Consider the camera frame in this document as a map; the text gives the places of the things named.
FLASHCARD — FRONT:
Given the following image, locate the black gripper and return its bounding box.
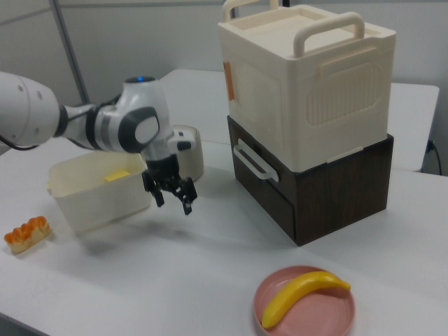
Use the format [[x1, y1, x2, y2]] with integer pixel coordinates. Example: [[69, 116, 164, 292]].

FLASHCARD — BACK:
[[142, 153, 197, 216]]

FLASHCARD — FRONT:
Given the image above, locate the yellow cube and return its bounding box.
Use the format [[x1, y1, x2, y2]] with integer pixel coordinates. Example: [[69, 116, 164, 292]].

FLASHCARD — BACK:
[[104, 169, 131, 183]]

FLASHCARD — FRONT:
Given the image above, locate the dark brown drawer box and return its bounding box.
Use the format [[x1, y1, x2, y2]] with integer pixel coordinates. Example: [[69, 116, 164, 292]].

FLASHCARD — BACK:
[[226, 115, 395, 248]]

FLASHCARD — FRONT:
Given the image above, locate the cream plastic storage box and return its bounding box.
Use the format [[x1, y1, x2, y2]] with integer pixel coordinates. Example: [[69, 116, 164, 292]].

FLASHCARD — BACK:
[[217, 0, 397, 172]]

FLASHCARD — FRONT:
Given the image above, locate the small cream lidded bin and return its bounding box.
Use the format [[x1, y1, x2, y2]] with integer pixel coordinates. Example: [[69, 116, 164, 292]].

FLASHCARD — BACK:
[[171, 125, 205, 183]]

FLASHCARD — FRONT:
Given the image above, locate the cream open plastic container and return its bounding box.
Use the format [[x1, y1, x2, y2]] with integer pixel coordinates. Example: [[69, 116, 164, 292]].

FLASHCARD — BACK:
[[47, 152, 153, 235]]

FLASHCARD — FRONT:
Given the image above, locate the toy bread with orange topping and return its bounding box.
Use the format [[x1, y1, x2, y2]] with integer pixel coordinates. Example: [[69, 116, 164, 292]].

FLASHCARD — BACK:
[[3, 216, 53, 253]]

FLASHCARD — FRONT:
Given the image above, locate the yellow toy banana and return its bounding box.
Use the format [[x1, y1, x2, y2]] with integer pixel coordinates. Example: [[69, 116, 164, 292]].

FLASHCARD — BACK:
[[261, 271, 351, 329]]

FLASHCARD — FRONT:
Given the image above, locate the pink round plate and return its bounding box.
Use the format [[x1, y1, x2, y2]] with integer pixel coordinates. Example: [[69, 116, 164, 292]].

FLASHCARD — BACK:
[[253, 265, 356, 336]]

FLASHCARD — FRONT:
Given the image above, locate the grey metal partition post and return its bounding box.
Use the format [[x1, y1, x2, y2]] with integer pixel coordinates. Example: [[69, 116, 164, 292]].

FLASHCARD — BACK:
[[50, 0, 90, 106]]

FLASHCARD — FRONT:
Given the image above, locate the black wall cable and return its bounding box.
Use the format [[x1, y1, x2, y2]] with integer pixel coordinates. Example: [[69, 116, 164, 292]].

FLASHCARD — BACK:
[[427, 139, 442, 174]]

